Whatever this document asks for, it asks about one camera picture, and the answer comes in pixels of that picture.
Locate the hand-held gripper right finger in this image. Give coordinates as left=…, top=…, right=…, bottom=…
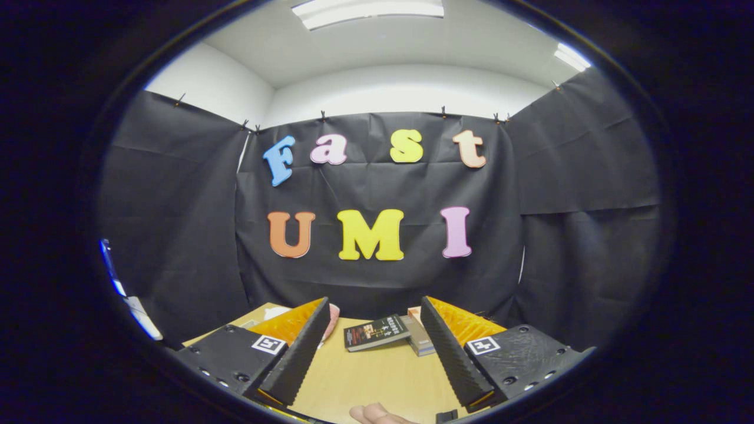
left=420, top=296, right=596, bottom=413

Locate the watermelon slice plush toy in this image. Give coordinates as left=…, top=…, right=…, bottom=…
left=321, top=303, right=341, bottom=342

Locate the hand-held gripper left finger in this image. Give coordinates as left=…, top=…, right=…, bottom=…
left=175, top=297, right=332, bottom=408

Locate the computer monitor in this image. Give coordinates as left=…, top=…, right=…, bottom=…
left=100, top=238, right=164, bottom=341

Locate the ceiling light panel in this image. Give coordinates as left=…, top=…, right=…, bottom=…
left=292, top=0, right=445, bottom=31
left=554, top=42, right=591, bottom=72

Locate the black paperback book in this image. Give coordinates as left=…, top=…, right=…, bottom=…
left=344, top=314, right=411, bottom=353

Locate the white cover book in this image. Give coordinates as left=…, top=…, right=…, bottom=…
left=401, top=315, right=434, bottom=349

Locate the row of small cloth clips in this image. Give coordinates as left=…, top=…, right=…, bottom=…
left=174, top=79, right=560, bottom=127

